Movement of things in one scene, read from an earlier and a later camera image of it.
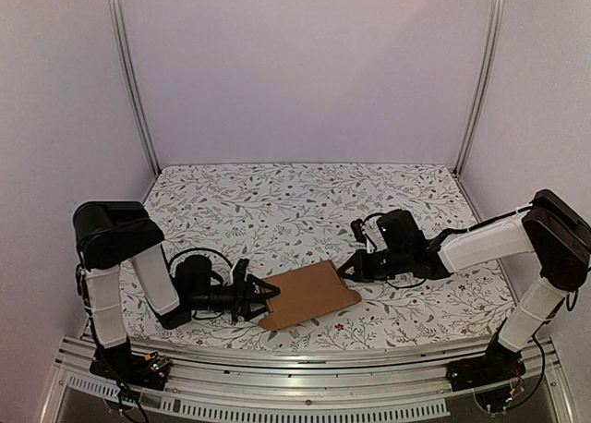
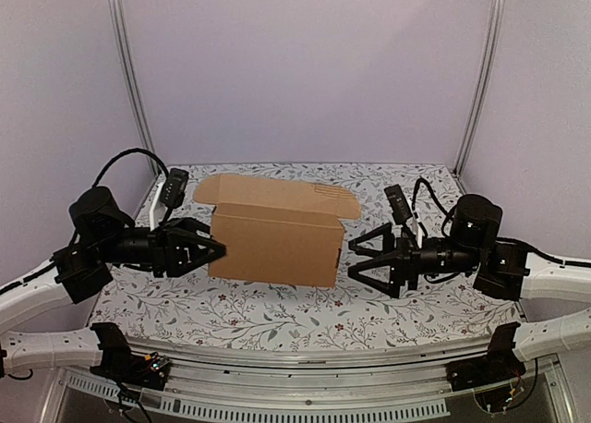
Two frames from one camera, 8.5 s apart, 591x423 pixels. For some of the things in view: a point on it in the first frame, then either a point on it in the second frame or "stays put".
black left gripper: x=240 y=298 to x=167 y=252
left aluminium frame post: x=115 y=16 stays put
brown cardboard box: x=307 y=293 to x=276 y=232
